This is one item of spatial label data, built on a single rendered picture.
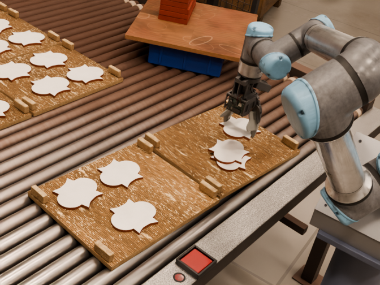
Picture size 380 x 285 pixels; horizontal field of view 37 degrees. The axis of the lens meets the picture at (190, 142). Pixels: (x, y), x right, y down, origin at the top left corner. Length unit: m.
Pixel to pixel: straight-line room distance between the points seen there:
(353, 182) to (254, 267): 1.46
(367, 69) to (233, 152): 0.75
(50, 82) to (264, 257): 1.41
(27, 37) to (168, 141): 0.84
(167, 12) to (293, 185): 0.99
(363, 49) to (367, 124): 1.09
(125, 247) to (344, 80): 0.68
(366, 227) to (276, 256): 1.24
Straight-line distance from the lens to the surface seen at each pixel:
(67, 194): 1.57
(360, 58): 1.16
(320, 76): 1.15
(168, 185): 1.64
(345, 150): 1.28
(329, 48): 1.34
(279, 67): 1.50
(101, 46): 2.43
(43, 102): 1.96
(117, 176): 1.64
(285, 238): 2.99
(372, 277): 1.84
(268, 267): 2.81
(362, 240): 1.70
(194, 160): 1.76
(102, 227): 1.49
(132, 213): 1.52
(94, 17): 2.68
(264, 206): 1.68
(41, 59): 2.22
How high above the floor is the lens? 1.97
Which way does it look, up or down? 34 degrees down
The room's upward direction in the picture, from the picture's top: 10 degrees clockwise
